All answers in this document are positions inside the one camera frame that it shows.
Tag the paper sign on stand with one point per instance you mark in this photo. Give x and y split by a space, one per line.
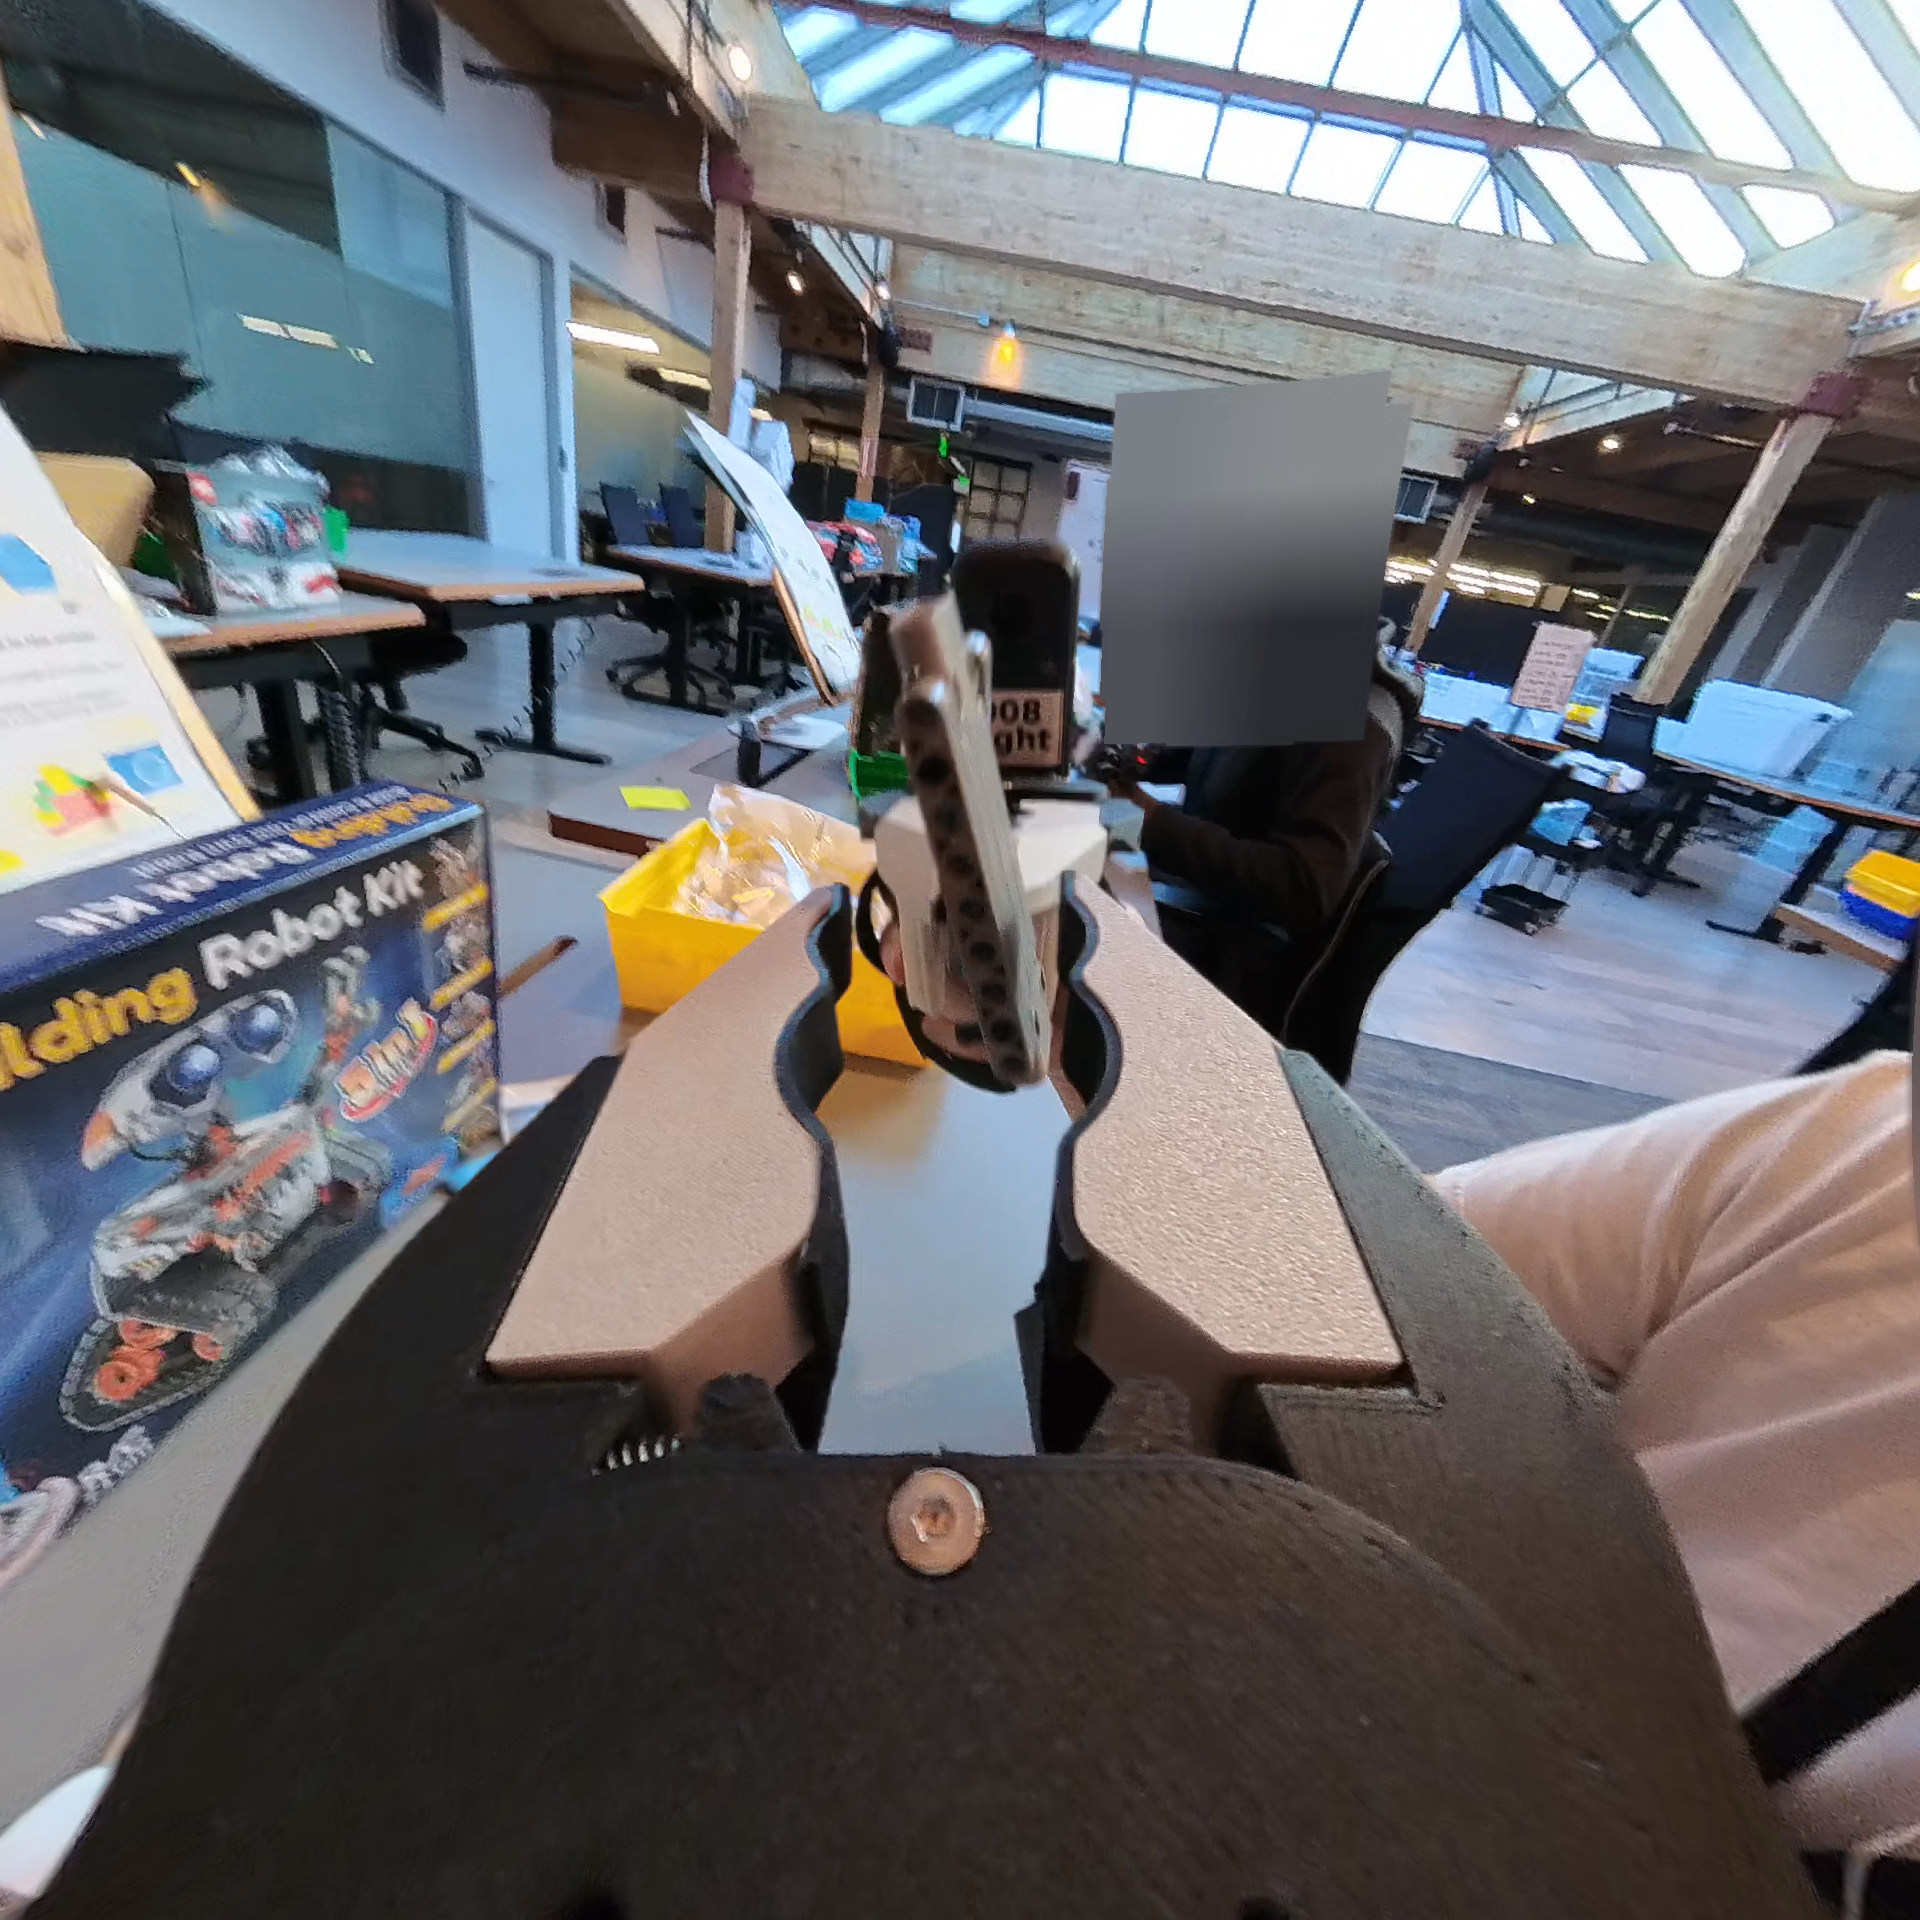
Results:
1551 667

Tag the white storage bin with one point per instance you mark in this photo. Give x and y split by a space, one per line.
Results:
1756 728

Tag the yellow sticky note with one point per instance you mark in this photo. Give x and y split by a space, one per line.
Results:
655 797

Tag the clear plastic bags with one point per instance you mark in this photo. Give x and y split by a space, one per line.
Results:
749 869

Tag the green parts bin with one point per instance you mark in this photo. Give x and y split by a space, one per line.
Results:
879 773

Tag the blue robot kit box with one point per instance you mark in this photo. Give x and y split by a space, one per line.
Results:
224 1080

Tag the wood-topped desk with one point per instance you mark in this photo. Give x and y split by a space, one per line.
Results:
481 569
283 623
690 568

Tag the white instruction poster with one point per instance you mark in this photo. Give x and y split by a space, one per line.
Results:
75 705

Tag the grey office desk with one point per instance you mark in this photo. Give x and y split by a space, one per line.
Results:
628 833

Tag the wooden poster board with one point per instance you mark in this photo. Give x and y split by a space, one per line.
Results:
210 751

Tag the black office chair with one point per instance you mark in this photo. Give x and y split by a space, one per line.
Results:
621 518
681 518
411 667
1455 840

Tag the grey perforated building beam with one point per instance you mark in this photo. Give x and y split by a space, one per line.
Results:
984 931
938 645

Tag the yellow plastic bin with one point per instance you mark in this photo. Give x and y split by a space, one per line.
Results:
660 931

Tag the dark tall set box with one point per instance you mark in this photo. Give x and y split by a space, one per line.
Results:
873 691

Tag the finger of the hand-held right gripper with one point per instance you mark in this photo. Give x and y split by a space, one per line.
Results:
1068 848
906 886

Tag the toy car set box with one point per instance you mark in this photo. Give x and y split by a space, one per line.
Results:
255 533

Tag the black rolling cart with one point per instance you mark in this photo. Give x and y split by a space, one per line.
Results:
1529 886

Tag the person's right hand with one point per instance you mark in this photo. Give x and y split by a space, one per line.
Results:
901 975

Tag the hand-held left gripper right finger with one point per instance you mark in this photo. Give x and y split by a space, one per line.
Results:
1213 1200

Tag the black card sheet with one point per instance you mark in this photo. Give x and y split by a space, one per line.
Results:
89 398

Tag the tilted instruction poster board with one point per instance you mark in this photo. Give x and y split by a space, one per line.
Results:
779 541

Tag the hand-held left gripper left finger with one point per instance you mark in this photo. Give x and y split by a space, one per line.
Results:
675 1200

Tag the blue plastic bin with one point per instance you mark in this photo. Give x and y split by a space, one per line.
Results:
1881 891

